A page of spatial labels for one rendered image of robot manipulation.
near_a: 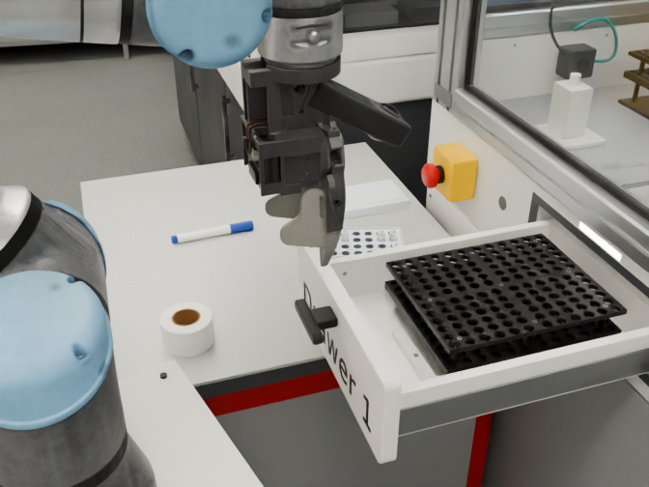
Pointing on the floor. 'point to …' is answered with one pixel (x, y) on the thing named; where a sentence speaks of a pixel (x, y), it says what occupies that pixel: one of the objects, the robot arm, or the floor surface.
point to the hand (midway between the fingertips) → (324, 243)
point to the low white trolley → (258, 325)
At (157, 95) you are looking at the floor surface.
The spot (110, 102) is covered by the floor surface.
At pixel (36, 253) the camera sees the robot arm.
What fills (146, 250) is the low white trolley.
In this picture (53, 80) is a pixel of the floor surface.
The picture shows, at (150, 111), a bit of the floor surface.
